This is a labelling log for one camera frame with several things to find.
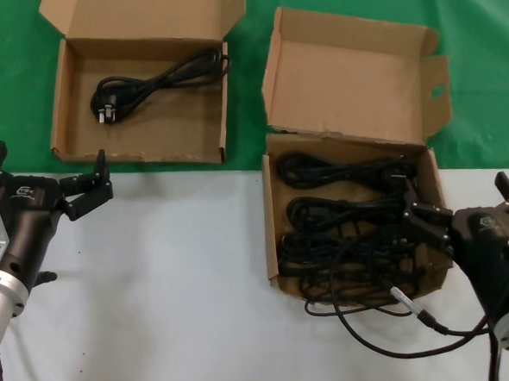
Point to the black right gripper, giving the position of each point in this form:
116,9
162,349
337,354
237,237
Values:
488,252

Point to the open brown cardboard box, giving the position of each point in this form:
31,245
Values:
351,88
163,124

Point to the green table cloth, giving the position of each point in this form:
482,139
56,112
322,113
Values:
11,76

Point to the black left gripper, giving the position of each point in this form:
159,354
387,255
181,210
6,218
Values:
28,215

